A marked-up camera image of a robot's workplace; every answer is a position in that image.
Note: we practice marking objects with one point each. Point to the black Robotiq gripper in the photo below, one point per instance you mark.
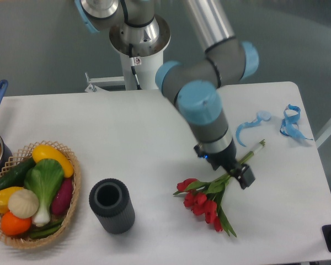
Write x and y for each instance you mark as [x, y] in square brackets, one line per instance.
[222, 153]

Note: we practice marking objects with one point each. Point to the red tulip bouquet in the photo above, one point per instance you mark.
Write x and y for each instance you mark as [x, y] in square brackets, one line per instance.
[205, 198]

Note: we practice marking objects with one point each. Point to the dark grey ribbed vase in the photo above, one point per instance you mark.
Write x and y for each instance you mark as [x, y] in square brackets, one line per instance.
[110, 201]

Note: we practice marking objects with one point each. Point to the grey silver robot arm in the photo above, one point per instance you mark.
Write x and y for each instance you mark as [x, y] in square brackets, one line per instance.
[191, 89]

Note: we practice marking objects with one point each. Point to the blue crumpled ribbon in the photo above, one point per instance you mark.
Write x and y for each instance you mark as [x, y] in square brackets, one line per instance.
[289, 125]

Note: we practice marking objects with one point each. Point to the purple sweet potato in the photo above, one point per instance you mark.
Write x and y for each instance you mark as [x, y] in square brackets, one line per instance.
[63, 198]

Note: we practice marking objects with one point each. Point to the green bean pods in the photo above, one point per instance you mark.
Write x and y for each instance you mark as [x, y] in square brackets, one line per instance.
[45, 231]

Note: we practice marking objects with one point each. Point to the green bok choy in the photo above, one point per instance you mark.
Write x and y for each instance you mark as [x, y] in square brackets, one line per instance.
[44, 180]

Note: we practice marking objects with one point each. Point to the cream steamed bun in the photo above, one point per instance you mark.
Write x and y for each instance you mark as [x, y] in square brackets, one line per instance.
[23, 203]

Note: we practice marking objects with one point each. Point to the dark green cucumber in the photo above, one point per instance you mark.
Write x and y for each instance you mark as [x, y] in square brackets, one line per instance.
[16, 175]

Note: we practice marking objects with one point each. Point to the orange fruit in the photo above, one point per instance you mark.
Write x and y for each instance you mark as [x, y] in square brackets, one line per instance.
[11, 225]

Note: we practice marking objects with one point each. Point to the yellow bell pepper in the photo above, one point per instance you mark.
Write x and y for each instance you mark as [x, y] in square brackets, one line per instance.
[5, 194]

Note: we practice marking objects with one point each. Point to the woven wicker basket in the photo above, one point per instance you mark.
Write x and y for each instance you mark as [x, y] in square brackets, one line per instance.
[70, 164]

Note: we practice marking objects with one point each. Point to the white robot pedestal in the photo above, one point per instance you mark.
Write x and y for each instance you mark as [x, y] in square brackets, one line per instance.
[141, 54]

